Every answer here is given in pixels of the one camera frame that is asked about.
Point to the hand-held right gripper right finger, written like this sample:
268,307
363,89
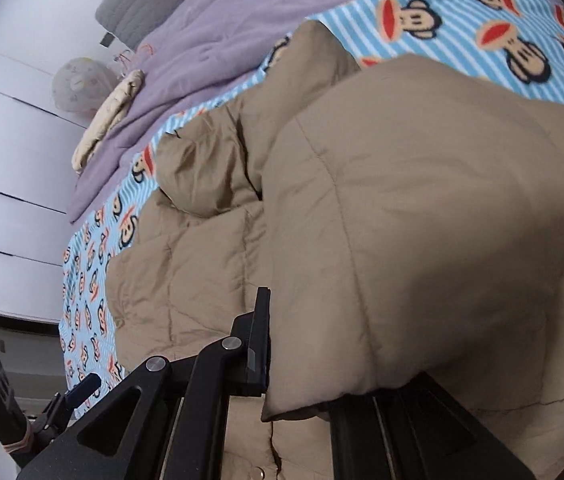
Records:
392,435

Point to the white wardrobe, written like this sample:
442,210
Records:
7,170

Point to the white round plush toy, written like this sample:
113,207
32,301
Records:
78,85

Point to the blue striped monkey-print blanket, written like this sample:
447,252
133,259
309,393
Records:
427,15

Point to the beige quilted cloth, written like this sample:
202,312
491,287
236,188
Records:
112,110

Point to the purple quilt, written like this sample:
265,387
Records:
222,35

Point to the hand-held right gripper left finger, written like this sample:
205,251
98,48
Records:
260,345

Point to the tan padded jacket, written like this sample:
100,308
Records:
387,210

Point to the grey pillow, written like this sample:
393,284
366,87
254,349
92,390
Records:
147,0

